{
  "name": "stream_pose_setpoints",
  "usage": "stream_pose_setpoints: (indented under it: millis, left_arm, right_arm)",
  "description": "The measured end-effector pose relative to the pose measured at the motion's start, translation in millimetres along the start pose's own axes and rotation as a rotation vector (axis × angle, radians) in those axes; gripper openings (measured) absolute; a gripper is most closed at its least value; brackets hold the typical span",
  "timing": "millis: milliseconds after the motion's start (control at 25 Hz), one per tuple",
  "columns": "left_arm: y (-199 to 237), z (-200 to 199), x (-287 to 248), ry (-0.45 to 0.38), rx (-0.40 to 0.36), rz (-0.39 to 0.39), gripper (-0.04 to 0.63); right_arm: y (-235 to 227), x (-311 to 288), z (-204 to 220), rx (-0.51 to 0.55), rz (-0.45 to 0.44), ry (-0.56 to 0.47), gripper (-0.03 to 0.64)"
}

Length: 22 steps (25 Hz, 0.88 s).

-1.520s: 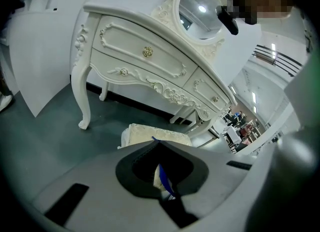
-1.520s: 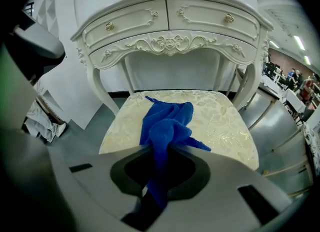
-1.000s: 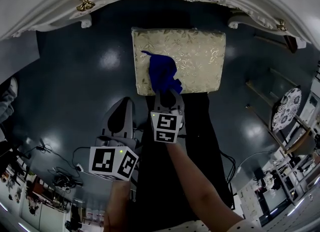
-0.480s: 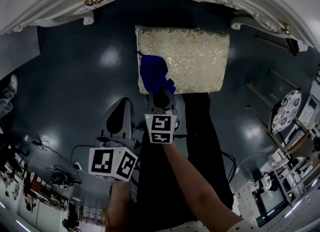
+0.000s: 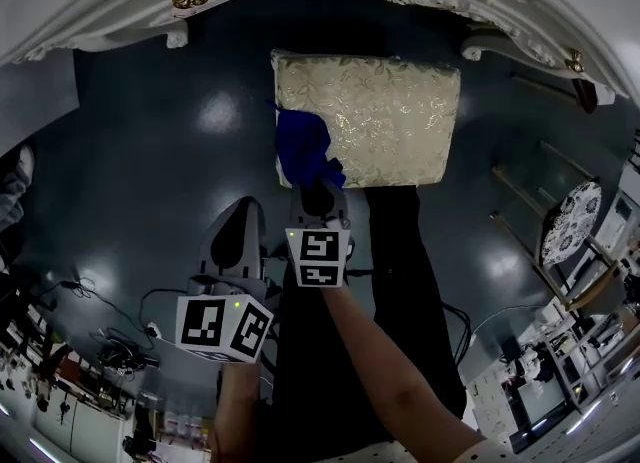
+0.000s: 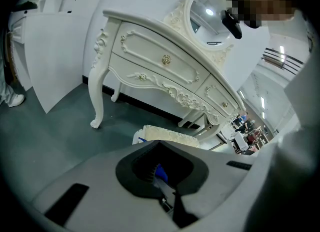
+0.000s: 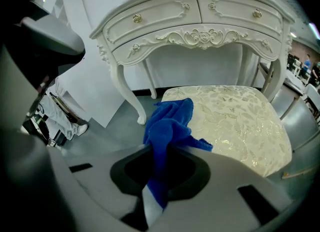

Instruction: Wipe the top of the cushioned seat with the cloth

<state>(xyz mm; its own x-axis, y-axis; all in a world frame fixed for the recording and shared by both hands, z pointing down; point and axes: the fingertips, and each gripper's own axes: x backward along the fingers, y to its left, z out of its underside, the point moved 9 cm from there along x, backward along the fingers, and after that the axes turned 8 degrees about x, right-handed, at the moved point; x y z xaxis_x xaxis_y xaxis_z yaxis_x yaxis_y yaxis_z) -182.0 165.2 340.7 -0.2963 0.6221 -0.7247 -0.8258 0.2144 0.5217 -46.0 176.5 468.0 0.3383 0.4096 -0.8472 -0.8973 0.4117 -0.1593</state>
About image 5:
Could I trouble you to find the person's left forearm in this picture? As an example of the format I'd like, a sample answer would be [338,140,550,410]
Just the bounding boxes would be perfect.
[209,360,265,463]

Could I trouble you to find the floral cushion wooden stool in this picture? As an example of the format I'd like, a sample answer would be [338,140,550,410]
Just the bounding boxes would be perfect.
[492,178,629,313]

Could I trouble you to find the person's black trousers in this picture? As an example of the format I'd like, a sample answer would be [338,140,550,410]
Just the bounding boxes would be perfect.
[269,185,470,446]

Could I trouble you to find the person's polka dot shirt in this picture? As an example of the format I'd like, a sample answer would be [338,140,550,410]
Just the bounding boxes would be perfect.
[349,438,522,463]

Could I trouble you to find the white charger cable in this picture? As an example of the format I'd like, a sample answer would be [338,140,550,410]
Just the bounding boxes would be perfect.
[469,303,547,353]

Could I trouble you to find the white shelf rack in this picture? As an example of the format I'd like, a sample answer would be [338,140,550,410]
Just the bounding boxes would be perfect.
[464,300,640,452]

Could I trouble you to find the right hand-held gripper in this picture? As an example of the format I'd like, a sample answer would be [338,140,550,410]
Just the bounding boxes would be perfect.
[284,180,355,290]

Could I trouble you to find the black device on floor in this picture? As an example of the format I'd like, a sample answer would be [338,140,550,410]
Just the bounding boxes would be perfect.
[97,338,162,378]

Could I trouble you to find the blue cloth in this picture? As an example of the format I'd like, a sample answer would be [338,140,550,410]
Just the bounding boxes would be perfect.
[263,99,347,190]

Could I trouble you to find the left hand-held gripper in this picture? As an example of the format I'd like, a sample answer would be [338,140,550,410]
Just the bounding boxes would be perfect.
[174,195,276,366]

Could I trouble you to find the grey chair black frame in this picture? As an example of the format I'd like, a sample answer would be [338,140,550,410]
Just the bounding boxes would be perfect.
[564,270,630,316]

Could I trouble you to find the person's right forearm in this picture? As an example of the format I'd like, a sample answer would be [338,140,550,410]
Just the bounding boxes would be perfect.
[322,285,487,457]

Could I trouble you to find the cream upholstered stool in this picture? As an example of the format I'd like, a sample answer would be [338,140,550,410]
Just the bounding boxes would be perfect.
[269,48,462,190]

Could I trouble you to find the black floor cable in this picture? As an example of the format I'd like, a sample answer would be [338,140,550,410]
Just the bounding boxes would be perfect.
[139,288,201,338]

